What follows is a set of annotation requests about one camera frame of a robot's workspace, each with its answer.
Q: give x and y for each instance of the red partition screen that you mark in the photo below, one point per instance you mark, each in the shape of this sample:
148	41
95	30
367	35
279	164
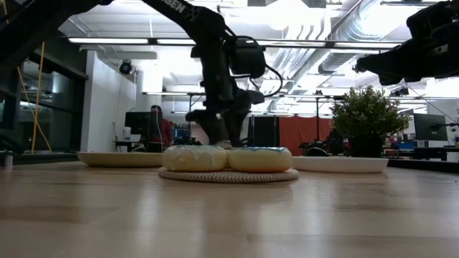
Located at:
305	130

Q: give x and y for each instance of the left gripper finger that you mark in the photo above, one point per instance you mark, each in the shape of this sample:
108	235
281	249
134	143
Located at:
236	129
215	130

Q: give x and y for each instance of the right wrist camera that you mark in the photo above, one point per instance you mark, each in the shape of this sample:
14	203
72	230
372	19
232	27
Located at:
434	21

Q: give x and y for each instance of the large white frosted donut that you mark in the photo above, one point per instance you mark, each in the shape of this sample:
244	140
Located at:
194	158

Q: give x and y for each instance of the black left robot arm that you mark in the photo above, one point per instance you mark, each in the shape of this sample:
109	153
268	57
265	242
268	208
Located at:
201	21

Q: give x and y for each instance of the black office chair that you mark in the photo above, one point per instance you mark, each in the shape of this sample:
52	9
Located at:
319	148

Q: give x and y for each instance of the black aluminium table frame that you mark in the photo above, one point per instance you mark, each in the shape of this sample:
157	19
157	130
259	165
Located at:
46	158

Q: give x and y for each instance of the blue storage bin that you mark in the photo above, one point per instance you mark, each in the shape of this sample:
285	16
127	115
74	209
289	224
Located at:
181	135

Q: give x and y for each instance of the potted green plant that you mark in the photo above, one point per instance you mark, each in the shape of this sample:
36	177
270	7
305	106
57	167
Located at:
367	118

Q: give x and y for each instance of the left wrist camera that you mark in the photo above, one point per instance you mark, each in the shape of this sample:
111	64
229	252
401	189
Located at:
247	57

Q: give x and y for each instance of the silver ventilation duct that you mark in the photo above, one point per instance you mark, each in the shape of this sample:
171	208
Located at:
344	36

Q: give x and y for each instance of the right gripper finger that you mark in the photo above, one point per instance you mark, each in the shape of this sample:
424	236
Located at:
371	65

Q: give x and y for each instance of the person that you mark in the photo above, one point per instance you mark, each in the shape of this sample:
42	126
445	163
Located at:
159	130

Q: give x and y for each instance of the black cabinet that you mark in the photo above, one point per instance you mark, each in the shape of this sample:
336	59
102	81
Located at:
263	130

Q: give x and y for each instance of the long ceiling light bar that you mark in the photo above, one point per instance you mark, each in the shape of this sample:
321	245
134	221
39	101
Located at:
107	41

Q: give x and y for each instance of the beige round plate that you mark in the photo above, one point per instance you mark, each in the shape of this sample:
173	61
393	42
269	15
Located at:
118	159

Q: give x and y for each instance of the large blue frosted donut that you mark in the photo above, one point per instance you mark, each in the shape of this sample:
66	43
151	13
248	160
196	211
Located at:
260	160

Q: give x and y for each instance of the wall security camera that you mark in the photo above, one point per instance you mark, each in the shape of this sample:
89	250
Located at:
125	67

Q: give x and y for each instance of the white round plate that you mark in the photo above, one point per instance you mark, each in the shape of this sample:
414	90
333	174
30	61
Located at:
340	165

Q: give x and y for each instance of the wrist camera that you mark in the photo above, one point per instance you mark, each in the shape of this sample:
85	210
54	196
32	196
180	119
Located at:
434	21
247	57

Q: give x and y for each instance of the black computer monitor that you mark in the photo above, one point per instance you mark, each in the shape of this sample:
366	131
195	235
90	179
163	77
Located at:
430	127
138	123

